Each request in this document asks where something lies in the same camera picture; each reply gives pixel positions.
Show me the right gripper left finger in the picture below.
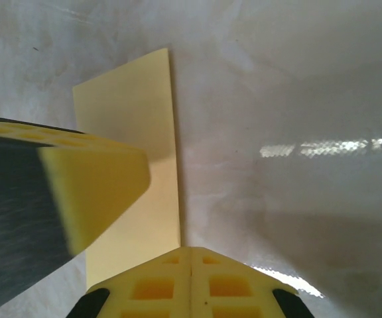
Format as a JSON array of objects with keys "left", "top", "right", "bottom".
[{"left": 65, "top": 246, "right": 192, "bottom": 318}]

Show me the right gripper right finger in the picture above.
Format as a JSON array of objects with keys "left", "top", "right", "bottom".
[{"left": 190, "top": 246, "right": 312, "bottom": 318}]

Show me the yellow cloth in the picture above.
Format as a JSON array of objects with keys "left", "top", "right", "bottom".
[{"left": 72, "top": 48, "right": 187, "bottom": 294}]

